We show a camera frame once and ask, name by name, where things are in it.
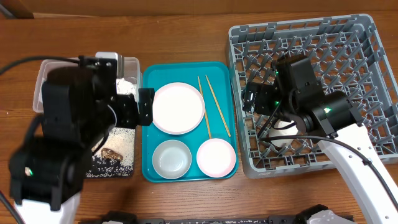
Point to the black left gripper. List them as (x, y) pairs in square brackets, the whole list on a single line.
[(129, 117)]

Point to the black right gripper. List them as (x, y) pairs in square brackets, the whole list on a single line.
[(264, 91)]

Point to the white tissue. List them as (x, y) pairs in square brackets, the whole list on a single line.
[(124, 87)]

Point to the white cup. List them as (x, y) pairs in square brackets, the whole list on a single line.
[(283, 128)]

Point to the white rice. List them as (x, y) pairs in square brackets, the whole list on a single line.
[(119, 143)]

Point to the grey bowl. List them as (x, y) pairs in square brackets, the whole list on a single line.
[(172, 159)]

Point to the brown food piece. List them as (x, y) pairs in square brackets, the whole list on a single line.
[(111, 154)]

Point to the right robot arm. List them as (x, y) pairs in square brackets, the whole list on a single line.
[(334, 123)]

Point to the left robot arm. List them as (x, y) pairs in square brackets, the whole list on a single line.
[(81, 106)]

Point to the grey dishwasher rack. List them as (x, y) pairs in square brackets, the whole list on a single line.
[(347, 55)]

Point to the clear plastic bin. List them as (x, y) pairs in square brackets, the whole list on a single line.
[(132, 73)]

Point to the large pink plate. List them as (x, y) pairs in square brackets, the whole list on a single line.
[(177, 108)]

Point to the right wooden chopstick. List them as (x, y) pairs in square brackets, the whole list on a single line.
[(218, 107)]

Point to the wooden chopstick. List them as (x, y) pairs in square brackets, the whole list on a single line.
[(218, 107), (204, 105)]

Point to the left wooden chopstick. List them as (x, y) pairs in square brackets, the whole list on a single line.
[(204, 105)]

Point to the teal serving tray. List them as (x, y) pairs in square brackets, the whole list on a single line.
[(157, 76)]

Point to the black tray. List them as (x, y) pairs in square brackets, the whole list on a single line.
[(115, 155)]

